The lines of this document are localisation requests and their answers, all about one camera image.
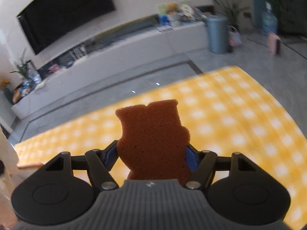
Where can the blue water jug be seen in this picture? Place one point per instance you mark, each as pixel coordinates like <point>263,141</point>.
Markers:
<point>269,21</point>

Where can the brown bear-shaped sponge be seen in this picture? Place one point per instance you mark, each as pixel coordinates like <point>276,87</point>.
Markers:
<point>153,143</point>

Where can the yellow checkered tablecloth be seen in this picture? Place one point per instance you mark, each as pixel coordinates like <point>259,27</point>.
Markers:
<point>225,111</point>

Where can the pink woven handbag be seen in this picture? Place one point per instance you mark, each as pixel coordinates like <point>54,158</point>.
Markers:
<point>234,37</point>

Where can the white wifi router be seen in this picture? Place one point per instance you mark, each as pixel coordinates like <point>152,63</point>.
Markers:
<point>78,53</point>

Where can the green potted floor plant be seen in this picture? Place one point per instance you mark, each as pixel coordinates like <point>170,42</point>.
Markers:
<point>232,9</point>

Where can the blue-grey trash bin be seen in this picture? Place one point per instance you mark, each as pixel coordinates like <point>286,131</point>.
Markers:
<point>218,33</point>

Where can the pink space heater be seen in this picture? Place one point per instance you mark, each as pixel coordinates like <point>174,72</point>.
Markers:
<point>274,44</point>

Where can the black wall television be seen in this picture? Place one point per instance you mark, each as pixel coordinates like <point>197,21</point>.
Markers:
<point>45,21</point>

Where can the dark cabinet with plants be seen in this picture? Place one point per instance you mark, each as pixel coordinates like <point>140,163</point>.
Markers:
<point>291,15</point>

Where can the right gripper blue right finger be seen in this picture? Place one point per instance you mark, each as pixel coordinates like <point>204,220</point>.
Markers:
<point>202,167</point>

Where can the teddy bear on console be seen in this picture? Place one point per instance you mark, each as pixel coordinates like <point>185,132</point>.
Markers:
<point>171,8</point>

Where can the green plant in vase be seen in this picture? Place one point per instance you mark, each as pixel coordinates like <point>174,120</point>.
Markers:
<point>30,75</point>

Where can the white marble TV console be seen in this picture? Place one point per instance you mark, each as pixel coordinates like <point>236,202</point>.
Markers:
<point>133,51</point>

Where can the dried yellow flowers vase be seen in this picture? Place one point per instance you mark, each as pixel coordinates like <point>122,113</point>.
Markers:
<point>4,86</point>

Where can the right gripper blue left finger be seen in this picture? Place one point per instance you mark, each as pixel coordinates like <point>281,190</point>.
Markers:
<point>99,164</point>

